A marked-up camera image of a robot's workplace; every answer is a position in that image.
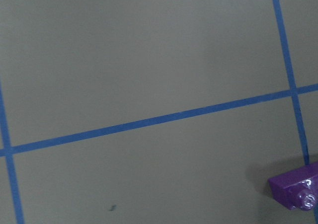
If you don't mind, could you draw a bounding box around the purple toy block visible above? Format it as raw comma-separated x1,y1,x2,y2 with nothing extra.
268,162,318,211

